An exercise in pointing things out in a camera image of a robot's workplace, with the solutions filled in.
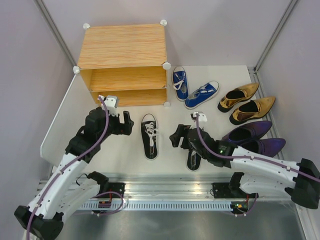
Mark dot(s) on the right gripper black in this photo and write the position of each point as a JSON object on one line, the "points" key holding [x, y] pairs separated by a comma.
{"points": [[181, 131]]}

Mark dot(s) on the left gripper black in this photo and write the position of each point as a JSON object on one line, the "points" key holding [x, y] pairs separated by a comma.
{"points": [[125, 128]]}

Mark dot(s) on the black canvas sneaker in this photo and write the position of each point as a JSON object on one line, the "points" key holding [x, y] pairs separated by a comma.
{"points": [[193, 161], [149, 132]]}

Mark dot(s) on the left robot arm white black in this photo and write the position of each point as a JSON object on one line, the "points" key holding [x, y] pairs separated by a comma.
{"points": [[45, 216]]}

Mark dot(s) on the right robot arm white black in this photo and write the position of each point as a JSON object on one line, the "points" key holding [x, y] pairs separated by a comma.
{"points": [[256, 171]]}

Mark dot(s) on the frosted white cabinet door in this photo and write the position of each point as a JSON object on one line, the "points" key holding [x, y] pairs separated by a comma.
{"points": [[70, 116]]}

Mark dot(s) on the wooden shoe cabinet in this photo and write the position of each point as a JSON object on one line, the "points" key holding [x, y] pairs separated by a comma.
{"points": [[126, 61]]}

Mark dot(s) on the blue canvas sneaker lower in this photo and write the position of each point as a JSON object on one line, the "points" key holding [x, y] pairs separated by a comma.
{"points": [[202, 95]]}

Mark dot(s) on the blue canvas sneaker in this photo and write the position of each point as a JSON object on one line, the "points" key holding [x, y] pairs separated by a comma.
{"points": [[202, 95], [180, 83]]}

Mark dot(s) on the blue canvas sneaker upper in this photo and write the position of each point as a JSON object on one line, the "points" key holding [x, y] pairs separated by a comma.
{"points": [[180, 83]]}

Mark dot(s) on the gold loafer upper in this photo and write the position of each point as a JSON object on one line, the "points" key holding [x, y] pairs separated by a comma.
{"points": [[237, 95]]}

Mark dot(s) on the gold loafer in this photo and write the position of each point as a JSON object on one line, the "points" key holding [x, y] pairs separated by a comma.
{"points": [[237, 95], [253, 110]]}

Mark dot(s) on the purple loafer upper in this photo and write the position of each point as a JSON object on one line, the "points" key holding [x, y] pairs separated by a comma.
{"points": [[249, 131]]}

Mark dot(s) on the purple loafer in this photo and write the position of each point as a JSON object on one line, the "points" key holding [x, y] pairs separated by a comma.
{"points": [[249, 131], [269, 147]]}

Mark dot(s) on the gold loafer lower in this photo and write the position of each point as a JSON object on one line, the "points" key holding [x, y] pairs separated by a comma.
{"points": [[253, 110]]}

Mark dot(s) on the purple loafer lower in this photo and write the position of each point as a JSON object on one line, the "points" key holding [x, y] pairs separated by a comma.
{"points": [[269, 147]]}

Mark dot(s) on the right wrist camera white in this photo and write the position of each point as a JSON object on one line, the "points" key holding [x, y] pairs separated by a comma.
{"points": [[199, 116]]}

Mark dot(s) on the aluminium mounting rail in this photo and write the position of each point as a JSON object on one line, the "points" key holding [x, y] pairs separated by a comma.
{"points": [[200, 188]]}

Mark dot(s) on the white slotted cable duct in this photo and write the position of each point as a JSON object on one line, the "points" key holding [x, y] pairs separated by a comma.
{"points": [[95, 205]]}

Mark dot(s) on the left aluminium frame post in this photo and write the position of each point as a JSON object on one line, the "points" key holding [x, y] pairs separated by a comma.
{"points": [[40, 4]]}

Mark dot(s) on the aluminium frame post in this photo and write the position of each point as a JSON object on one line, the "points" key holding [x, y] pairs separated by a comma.
{"points": [[276, 33], [40, 4]]}

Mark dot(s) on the right aluminium frame post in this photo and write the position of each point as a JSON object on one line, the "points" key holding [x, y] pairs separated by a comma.
{"points": [[276, 33]]}

